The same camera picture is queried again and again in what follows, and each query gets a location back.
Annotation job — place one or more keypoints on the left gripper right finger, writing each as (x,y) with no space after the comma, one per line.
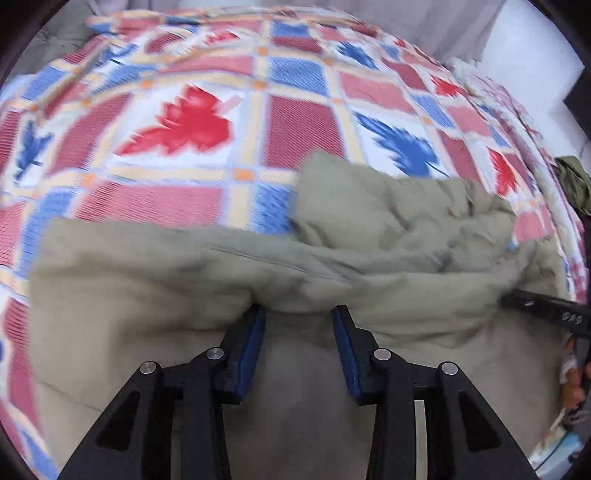
(465,437)

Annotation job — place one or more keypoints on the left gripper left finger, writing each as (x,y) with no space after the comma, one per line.
(132,438)

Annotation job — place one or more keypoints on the khaki puffer jacket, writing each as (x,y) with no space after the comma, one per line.
(421,263)

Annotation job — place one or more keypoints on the person right hand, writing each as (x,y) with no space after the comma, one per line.
(574,375)

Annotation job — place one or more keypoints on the blue printed plastic bag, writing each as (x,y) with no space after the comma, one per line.
(553,457)

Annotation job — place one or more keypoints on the olive green crumpled garment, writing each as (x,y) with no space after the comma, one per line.
(575,182)

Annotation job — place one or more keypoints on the grey curtain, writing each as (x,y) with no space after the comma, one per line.
(442,28)

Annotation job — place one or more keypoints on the leaf patterned patchwork quilt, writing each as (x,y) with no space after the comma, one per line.
(204,116)

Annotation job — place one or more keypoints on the black monitor on wall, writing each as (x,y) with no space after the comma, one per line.
(578,101)

